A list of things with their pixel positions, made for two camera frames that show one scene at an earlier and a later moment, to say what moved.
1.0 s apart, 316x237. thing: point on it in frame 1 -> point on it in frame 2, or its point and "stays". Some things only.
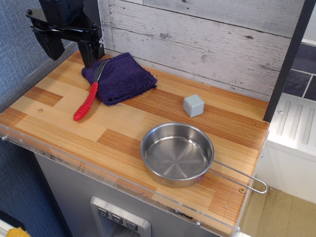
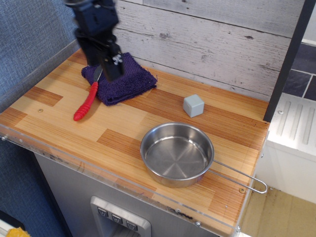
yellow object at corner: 17,232 stays
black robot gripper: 63,18 -> 97,20
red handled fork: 93,92 stays
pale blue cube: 193,105 stays
